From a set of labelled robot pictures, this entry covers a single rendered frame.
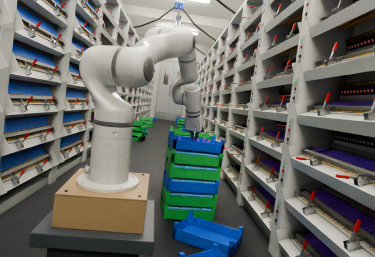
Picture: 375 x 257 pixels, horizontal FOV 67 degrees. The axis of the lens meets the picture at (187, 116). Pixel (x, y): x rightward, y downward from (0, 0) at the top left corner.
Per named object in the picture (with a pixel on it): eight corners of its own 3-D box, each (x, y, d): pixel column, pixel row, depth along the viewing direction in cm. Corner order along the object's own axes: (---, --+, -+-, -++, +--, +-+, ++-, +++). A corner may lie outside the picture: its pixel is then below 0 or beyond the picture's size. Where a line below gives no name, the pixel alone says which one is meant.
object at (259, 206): (272, 239, 139) (267, 213, 138) (242, 198, 199) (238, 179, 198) (312, 229, 140) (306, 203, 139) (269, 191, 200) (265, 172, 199)
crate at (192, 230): (171, 238, 138) (173, 222, 138) (188, 224, 157) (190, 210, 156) (231, 259, 126) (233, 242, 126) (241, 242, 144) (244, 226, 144)
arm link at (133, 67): (96, 90, 86) (143, 95, 81) (89, 50, 81) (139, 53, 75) (165, 51, 128) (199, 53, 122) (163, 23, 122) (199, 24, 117)
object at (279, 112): (289, 123, 136) (284, 94, 136) (253, 116, 197) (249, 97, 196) (330, 113, 137) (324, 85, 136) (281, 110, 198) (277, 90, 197)
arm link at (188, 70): (162, 60, 141) (171, 107, 160) (192, 62, 135) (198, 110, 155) (169, 51, 147) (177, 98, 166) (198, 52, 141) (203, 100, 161)
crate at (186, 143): (172, 148, 158) (174, 134, 158) (167, 143, 178) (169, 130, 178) (223, 153, 164) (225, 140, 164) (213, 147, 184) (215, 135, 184)
